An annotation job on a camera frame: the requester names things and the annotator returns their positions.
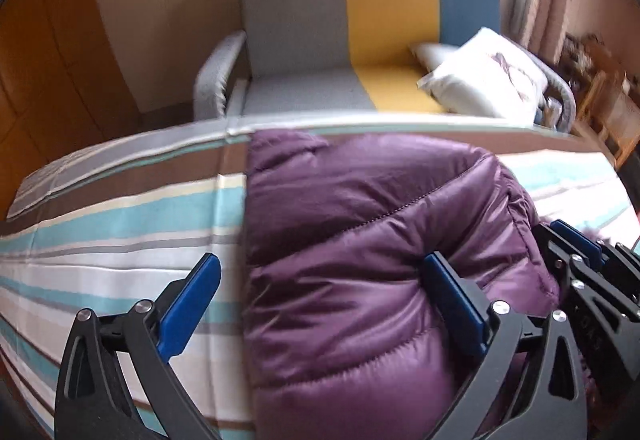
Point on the grey yellow blue sofa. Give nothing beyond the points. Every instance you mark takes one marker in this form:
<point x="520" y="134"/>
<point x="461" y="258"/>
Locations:
<point x="306" y="56"/>

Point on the small grey pillow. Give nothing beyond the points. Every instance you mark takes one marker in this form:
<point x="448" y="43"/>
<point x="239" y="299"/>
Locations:
<point x="431" y="55"/>

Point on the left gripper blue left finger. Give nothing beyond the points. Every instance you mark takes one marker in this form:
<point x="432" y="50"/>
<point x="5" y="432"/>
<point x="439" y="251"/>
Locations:
<point x="92" y="399"/>

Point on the rattan wooden chair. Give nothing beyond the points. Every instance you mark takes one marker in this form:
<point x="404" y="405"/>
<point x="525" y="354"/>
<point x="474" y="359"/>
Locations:
<point x="608" y="118"/>

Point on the cluttered wooden side table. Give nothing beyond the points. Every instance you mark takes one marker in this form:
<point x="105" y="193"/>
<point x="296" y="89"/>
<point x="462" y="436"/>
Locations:
<point x="583" y="58"/>

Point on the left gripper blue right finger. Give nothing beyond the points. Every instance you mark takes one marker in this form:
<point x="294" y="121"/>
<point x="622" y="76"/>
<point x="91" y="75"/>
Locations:
<point x="527" y="380"/>

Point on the white printed pillow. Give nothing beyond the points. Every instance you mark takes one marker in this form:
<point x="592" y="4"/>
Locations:
<point x="489" y="76"/>

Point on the purple quilted puffer jacket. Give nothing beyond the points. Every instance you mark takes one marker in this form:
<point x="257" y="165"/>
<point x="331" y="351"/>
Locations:
<point x="341" y="337"/>

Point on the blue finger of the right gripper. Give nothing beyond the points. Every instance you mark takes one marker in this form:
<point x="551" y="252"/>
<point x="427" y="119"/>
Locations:
<point x="558" y="229"/>

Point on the striped bed sheet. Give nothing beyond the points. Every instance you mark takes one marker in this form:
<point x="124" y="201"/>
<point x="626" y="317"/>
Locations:
<point x="107" y="226"/>

